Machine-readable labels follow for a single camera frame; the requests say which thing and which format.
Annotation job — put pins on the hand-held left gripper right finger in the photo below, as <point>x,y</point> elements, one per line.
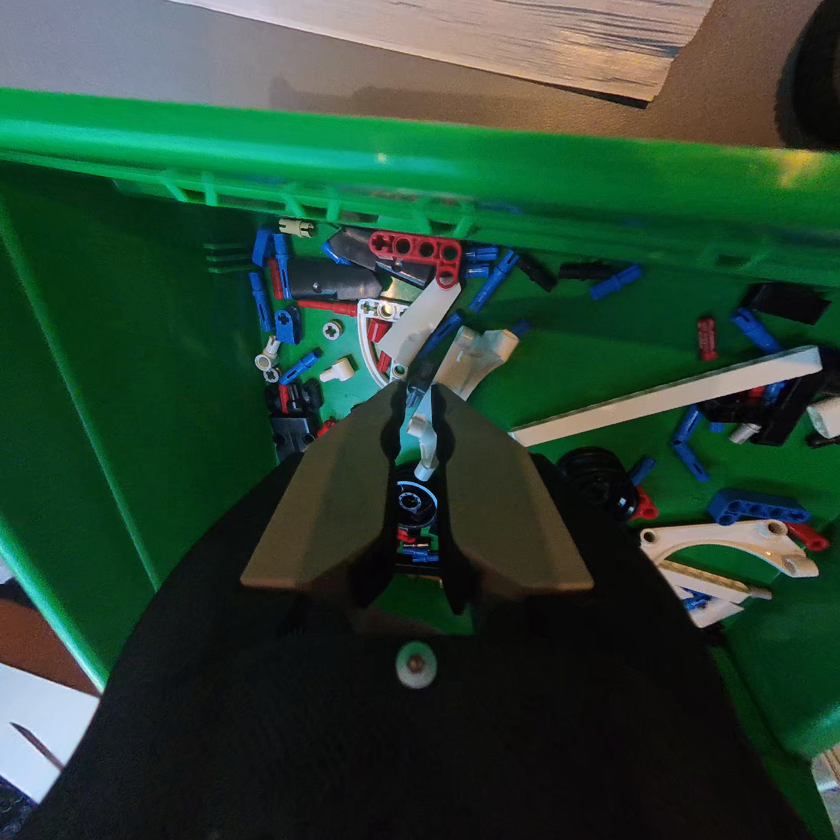
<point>518,518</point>

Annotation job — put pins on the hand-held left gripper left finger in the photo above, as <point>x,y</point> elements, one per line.
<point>321,512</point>

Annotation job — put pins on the pile of brick parts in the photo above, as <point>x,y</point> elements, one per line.
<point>489,289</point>

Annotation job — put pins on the green plastic bin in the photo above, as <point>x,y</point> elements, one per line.
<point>98,328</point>

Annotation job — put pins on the black wheel rim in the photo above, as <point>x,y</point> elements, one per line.
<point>594,482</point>
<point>417,502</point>

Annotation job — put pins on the long white brick beam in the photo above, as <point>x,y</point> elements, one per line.
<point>656,394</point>

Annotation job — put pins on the white wheel arch panel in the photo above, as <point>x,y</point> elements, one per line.
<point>709,538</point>

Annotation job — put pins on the white curved brick panel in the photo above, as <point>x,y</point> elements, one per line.
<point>420,321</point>

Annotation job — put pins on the blue brick beam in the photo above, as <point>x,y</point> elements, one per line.
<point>754,506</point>

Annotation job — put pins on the red angled brick beam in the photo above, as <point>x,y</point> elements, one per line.
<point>387,244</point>

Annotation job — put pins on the open instruction booklet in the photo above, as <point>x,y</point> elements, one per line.
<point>525,39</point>

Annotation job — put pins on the black rubber tyre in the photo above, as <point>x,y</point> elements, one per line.
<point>814,72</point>

